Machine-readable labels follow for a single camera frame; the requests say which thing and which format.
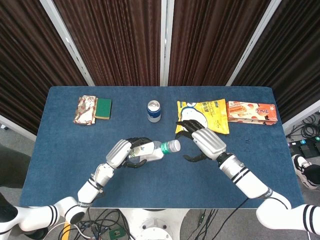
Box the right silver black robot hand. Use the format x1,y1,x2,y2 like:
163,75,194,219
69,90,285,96
174,119,227,163

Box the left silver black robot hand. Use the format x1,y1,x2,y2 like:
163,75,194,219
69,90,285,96
105,136,152,170

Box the clear plastic bottle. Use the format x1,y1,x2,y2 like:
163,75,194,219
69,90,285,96
128,139,181,163

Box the yellow snack bag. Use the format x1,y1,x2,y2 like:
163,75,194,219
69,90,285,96
174,98,230,135

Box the green yellow sponge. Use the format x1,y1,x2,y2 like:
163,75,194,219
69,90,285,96
94,97,113,120

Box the orange biscuit box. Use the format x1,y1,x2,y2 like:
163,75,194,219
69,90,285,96
226,100,278,126

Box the blue table mat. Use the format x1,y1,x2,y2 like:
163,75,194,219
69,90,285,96
19,86,305,209

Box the blue soda can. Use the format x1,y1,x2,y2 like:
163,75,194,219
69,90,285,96
146,100,162,123

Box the red patterned wrapper packet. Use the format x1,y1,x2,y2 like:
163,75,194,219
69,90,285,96
72,95,98,126

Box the green circuit board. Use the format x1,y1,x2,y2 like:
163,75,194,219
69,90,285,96
109,227,125,240

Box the black white sneaker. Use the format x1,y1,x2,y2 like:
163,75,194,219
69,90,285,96
291,154,320,190

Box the brown pleated curtain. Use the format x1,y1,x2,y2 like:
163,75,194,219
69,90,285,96
167,0,272,87
232,0,320,123
53,0,162,87
0,0,88,136

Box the black floor cable bundle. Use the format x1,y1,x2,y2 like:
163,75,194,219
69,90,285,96
72,208,133,240

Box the black cable with inline plug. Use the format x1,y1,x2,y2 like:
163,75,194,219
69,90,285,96
193,208,220,240

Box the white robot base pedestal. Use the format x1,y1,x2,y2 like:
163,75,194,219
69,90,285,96
119,208,191,240

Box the black coiled cables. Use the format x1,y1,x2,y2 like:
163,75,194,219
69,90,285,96
286,112,320,141

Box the white frame post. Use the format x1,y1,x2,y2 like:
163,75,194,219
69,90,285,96
225,0,283,87
159,0,175,87
39,0,95,87

